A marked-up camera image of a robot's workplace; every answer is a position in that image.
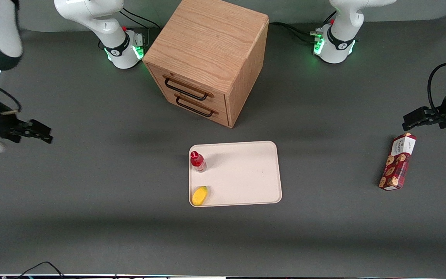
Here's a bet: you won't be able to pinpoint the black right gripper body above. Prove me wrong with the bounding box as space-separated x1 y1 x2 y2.
0 112 28 143

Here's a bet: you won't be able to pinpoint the red coke bottle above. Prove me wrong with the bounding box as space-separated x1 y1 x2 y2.
190 151 208 173

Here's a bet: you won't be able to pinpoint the beige plastic tray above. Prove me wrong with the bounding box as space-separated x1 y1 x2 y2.
189 141 283 208

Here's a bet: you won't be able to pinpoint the red cookie box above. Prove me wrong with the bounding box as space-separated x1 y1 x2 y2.
378 133 417 191

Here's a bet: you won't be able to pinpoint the yellow toy mango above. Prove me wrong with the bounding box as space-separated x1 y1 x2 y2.
192 186 209 206

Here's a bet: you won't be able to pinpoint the wooden two-drawer cabinet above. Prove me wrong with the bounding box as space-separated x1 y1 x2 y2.
142 0 269 129

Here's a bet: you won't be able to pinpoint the thin black table-edge cable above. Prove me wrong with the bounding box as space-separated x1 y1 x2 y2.
13 261 65 279

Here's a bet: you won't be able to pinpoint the black right arm base cables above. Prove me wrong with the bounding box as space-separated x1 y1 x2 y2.
98 8 162 49

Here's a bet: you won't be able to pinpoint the black arm base cables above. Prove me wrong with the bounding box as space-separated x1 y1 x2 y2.
268 11 338 44
98 8 162 49

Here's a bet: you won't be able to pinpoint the black drawer handle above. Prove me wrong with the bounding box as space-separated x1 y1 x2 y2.
163 75 214 101
174 95 220 118

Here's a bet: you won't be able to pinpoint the black left arm base cables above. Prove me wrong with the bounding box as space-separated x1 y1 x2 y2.
268 11 338 44

